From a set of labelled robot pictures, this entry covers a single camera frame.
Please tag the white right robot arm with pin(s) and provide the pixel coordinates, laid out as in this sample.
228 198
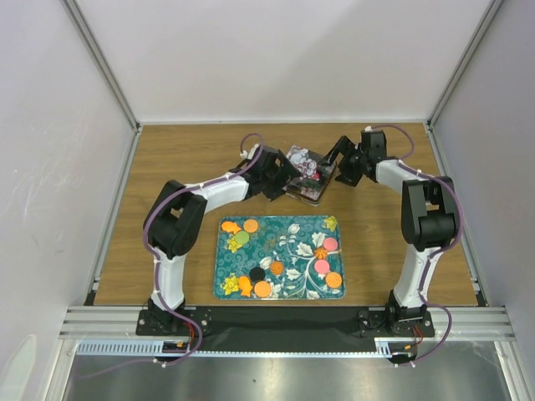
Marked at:
431 219

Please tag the gold cookie tin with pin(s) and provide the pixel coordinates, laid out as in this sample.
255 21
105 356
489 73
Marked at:
312 183

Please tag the orange dotted cookie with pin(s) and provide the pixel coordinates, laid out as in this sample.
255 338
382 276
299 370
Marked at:
250 226
333 280
263 289

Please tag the teal floral tray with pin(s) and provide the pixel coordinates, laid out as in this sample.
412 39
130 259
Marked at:
288 239

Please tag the gold tin lid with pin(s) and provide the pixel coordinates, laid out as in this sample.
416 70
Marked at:
296 153

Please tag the pink sandwich cookie lower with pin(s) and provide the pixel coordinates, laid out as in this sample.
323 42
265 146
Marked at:
321 266

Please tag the pink sandwich cookie upper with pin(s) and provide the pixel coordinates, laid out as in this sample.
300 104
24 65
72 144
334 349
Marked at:
331 244

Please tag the orange dotted cookie bottom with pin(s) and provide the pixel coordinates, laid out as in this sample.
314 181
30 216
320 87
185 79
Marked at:
263 289

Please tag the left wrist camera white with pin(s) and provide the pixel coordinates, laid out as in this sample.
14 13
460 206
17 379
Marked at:
248 150

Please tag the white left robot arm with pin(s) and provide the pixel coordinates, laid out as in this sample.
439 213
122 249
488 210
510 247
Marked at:
174 222

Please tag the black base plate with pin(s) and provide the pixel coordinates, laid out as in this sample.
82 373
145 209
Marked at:
270 329

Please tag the black sandwich cookie lower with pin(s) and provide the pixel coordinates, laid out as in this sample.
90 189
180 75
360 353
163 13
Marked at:
257 274

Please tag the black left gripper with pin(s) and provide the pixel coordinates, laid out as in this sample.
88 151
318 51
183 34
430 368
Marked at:
285 173

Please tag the orange dotted cookie top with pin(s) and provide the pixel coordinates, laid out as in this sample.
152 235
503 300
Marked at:
250 226

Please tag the white cable duct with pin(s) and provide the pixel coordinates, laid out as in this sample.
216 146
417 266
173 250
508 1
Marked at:
168 349

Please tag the pink sandwich cookie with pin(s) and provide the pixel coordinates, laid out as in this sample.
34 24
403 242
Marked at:
321 266
331 244

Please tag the orange flower cookie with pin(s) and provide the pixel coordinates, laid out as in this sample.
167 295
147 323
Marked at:
321 253

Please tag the orange fish cookie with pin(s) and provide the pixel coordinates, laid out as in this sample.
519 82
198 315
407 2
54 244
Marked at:
245 286
230 227

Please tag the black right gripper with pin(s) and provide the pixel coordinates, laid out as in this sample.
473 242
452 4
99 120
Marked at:
343 145

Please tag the orange swirl cookie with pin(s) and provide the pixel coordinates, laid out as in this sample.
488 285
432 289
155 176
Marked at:
276 268

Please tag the orange fish cookie bottom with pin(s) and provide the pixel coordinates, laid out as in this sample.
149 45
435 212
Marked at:
245 286

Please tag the orange fish cookie top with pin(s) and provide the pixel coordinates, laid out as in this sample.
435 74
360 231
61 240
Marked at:
230 227

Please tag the orange dotted cookie right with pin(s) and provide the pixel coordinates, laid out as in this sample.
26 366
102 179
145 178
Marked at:
333 280

